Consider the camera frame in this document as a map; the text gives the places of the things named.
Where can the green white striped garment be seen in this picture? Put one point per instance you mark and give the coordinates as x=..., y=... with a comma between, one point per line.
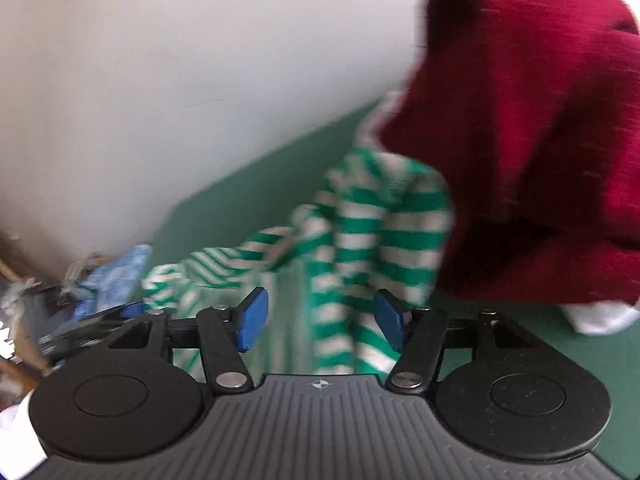
x=380, y=221

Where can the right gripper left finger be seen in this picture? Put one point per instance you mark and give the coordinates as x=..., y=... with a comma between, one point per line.
x=221, y=334

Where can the green bed sheet mattress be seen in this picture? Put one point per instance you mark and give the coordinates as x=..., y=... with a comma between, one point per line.
x=264, y=193

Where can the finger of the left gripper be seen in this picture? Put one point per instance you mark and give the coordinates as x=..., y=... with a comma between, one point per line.
x=74, y=336

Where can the blue white patterned cloth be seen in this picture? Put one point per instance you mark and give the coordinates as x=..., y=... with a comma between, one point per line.
x=97, y=283

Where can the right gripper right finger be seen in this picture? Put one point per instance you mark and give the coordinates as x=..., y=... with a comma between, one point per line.
x=422, y=336

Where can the dark red knit garment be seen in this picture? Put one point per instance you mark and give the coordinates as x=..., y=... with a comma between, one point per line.
x=530, y=111

